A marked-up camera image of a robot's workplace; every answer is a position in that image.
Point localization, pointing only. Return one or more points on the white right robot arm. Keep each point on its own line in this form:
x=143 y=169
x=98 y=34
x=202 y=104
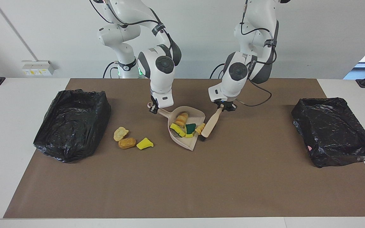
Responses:
x=157 y=85

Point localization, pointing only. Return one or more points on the beige brush black bristles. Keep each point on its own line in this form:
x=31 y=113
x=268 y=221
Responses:
x=212 y=122

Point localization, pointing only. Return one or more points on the yellow wedge sponge piece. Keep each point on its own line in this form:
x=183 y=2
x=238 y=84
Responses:
x=144 y=144

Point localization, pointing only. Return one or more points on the white wall socket box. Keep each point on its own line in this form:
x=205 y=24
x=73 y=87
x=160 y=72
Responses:
x=38 y=68

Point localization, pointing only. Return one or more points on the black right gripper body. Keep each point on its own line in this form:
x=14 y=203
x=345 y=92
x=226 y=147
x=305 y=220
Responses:
x=154 y=105

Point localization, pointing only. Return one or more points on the white wall conduit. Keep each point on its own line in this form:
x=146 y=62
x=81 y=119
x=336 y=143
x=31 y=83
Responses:
x=14 y=29

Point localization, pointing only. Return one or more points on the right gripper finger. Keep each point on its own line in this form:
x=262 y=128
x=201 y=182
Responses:
x=153 y=111

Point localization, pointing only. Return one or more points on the black bag lined bin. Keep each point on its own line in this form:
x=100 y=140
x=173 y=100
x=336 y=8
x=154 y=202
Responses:
x=71 y=126

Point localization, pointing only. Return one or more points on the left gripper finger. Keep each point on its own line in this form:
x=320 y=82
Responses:
x=219 y=107
x=232 y=108

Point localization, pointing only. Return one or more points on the black bag bin pink tag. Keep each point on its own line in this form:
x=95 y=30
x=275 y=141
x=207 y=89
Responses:
x=334 y=133

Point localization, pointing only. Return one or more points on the green yellow sponge piece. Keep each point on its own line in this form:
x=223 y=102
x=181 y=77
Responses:
x=190 y=128

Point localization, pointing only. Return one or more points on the yellow notched sponge piece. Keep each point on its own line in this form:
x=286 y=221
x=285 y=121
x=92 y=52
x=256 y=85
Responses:
x=176 y=129

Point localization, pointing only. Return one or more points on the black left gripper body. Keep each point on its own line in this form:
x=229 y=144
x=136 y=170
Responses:
x=227 y=103

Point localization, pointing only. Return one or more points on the beige plastic dustpan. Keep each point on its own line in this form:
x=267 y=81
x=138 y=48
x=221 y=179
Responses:
x=182 y=141

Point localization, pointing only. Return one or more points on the brown table mat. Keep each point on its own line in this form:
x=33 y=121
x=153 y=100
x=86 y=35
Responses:
x=182 y=190

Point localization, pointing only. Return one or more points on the brown bread roll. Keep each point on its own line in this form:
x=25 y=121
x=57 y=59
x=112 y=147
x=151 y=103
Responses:
x=127 y=143

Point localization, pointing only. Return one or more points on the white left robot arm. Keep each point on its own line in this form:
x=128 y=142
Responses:
x=227 y=91

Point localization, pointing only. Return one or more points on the orange striped croissant piece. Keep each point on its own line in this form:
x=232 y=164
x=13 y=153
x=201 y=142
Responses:
x=181 y=119

